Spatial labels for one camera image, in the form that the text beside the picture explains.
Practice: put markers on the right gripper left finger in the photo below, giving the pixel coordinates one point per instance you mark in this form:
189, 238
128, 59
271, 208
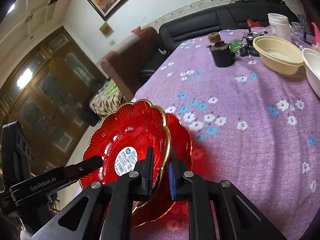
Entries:
103, 211

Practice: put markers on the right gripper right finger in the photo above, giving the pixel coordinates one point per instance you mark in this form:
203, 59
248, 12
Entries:
217, 210

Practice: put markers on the red glass plate gold rim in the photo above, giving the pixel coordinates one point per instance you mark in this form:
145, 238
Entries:
123, 139

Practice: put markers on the beige plastic bowl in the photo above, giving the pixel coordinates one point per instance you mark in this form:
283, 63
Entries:
279, 55

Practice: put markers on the white foam bowl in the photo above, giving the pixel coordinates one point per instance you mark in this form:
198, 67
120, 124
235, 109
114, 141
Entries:
312, 65

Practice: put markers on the purple floral tablecloth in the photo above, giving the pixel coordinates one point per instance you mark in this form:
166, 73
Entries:
249, 125

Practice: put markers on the dark wooden cabinet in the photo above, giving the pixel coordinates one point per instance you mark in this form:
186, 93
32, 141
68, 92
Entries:
48, 93

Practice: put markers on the patterned blanket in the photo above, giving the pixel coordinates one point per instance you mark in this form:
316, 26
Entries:
108, 99

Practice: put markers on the brown fabric armchair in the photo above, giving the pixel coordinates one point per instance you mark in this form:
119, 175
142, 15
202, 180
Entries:
123, 63

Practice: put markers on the black round device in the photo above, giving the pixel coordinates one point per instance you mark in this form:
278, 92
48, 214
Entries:
247, 48

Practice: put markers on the green item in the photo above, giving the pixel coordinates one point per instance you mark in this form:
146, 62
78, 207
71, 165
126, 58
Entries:
235, 45

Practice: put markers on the small wooden cylinder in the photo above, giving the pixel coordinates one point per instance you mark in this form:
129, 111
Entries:
214, 37

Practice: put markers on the red dish on armchair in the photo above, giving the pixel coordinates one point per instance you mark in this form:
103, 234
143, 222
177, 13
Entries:
136, 30

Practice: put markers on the red plastic bag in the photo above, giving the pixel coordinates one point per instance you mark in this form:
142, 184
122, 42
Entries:
253, 24

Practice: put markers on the black leather sofa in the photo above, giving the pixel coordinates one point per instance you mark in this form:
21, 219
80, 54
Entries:
231, 16

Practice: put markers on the pink bottle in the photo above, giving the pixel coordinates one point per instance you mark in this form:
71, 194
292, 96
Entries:
317, 34

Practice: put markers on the gold wall plaque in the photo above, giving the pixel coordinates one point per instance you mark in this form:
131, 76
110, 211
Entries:
106, 30

